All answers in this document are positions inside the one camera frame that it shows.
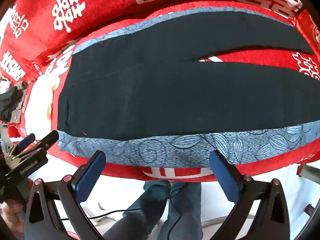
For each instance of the person's left hand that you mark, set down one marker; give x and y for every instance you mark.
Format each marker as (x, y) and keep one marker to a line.
(10, 215)

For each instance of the red blanket with white figure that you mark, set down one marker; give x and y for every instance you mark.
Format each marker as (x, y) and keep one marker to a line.
(262, 55)

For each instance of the person's right leg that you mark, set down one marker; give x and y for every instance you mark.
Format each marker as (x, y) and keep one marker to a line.
(186, 205)

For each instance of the black metal clamp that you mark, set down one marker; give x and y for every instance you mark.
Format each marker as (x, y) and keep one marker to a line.
(10, 102)

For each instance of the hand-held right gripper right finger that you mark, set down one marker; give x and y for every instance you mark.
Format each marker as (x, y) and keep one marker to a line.
(225, 177)

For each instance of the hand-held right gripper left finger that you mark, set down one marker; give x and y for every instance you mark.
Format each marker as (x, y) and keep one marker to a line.
(90, 175)

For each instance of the red folded quilt white characters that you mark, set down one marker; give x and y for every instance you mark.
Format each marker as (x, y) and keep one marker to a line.
(105, 10)

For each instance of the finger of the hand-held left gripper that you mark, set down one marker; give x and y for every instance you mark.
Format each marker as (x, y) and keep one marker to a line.
(48, 138)
(27, 140)

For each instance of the black pants with blue-grey panels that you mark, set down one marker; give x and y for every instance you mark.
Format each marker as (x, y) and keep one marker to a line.
(162, 100)

